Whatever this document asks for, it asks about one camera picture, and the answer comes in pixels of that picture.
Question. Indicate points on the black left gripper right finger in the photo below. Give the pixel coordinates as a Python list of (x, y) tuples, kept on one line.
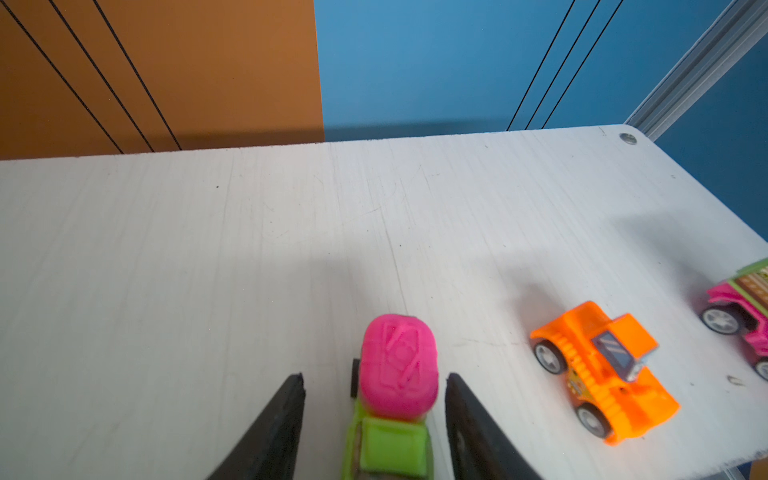
[(479, 448)]

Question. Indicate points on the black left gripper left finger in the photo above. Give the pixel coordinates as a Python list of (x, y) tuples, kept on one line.
[(269, 447)]

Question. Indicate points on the orange toy car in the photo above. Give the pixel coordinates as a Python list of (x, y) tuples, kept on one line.
[(604, 361)]

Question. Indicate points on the white two-tier shelf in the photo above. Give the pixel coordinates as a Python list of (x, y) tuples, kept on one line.
[(152, 304)]

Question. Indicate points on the right aluminium corner post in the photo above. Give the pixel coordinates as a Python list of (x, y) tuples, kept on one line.
[(741, 25)]

